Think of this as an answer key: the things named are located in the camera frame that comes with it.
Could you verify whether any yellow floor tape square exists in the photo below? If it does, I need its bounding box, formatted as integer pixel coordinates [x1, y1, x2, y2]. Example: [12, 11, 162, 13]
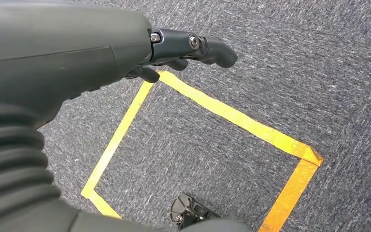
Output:
[81, 70, 324, 232]

